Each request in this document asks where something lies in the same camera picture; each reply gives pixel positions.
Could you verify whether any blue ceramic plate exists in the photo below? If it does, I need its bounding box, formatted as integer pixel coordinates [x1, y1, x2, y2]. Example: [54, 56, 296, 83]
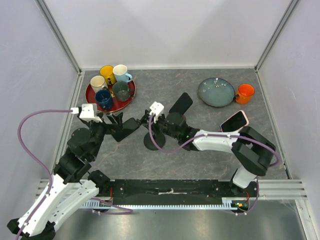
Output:
[197, 77, 236, 108]

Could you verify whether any black phone on wooden stand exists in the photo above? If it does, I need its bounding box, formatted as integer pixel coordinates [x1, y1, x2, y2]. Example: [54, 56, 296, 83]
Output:
[169, 92, 193, 116]

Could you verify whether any yellow mug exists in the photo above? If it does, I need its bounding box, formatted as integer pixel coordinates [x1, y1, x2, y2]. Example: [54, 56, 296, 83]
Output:
[99, 65, 117, 85]

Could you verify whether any light blue mug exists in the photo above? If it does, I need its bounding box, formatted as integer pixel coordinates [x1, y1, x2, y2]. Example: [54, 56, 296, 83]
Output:
[113, 64, 133, 83]

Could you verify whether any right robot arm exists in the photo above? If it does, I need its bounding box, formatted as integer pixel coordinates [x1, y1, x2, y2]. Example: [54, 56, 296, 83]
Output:
[137, 110, 280, 197]

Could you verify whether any red round tray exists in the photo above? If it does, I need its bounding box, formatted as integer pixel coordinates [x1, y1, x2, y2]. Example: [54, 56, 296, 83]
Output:
[85, 80, 136, 113]

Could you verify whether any dark blue mug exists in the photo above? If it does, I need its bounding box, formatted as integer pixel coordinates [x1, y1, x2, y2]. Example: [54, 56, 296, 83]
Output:
[95, 89, 114, 111]

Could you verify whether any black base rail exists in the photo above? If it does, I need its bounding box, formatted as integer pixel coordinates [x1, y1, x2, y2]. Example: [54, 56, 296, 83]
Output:
[107, 178, 241, 206]

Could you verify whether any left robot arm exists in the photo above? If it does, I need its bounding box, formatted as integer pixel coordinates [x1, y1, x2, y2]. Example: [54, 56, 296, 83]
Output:
[7, 107, 124, 240]

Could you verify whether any pink cased phone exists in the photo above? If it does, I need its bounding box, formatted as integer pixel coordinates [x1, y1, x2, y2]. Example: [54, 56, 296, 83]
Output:
[220, 110, 249, 132]

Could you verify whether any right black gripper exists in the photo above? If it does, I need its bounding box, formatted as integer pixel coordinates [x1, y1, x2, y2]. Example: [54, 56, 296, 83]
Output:
[143, 112, 181, 141]

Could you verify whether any cream white mug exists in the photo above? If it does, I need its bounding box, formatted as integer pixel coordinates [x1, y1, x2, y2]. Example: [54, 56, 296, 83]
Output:
[90, 75, 108, 93]

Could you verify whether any grey green mug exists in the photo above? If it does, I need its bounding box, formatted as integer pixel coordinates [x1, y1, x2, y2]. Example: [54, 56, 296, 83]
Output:
[112, 81, 135, 102]

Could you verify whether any orange mug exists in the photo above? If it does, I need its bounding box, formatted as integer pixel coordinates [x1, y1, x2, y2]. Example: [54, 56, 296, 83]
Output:
[235, 83, 255, 105]

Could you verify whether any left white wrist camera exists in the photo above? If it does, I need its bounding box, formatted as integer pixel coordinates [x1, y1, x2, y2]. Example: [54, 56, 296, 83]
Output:
[70, 103, 103, 123]

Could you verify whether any black round base phone stand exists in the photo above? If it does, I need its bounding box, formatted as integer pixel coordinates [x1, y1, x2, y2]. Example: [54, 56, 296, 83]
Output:
[143, 116, 166, 151]

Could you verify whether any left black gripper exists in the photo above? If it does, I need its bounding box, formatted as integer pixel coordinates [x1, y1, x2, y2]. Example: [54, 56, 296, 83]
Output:
[84, 111, 124, 159]

